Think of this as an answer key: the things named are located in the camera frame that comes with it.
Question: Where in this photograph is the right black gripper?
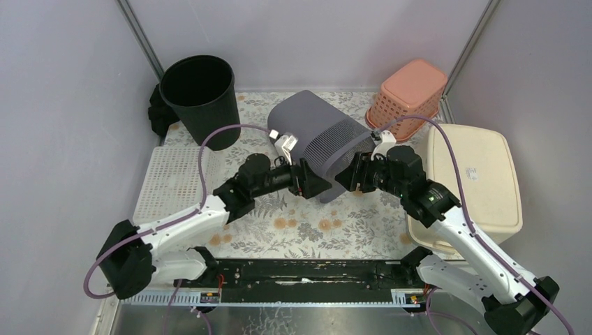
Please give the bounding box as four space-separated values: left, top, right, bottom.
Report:
334 151 406 198

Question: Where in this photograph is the pink perforated plastic basket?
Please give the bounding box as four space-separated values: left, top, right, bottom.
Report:
365 59 447 129

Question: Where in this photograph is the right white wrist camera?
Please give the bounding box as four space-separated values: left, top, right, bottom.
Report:
371 130 397 161

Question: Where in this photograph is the floral patterned table mat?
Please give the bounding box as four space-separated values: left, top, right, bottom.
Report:
131 90 464 261

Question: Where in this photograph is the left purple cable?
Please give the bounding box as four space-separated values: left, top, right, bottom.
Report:
83 123 274 335

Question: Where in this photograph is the aluminium frame rail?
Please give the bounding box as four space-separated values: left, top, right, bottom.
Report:
106 260 521 308

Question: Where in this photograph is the grey ribbed waste bin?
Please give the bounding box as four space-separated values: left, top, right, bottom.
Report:
267 91 375 203

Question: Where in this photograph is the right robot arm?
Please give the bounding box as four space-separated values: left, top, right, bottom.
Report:
335 146 559 334

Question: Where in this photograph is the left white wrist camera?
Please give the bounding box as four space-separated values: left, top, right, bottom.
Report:
269 130 298 165

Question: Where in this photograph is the black round waste bin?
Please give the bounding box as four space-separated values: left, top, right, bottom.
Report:
159 55 241 151

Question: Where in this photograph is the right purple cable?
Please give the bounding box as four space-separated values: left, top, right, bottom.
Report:
379 114 576 335

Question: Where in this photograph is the cream plastic laundry basket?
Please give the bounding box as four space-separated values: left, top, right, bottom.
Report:
415 124 523 244

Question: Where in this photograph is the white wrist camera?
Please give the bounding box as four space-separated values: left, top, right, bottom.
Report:
371 130 397 161
269 130 298 165

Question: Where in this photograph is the purple cable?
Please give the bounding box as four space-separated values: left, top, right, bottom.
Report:
379 114 576 335
83 123 274 335

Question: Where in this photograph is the white perforated plastic basket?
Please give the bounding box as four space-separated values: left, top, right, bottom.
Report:
132 146 223 225

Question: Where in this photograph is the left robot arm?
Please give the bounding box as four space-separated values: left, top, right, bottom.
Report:
96 154 332 300

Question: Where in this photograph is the black cloth in corner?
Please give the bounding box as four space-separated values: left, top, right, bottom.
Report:
147 84 179 137

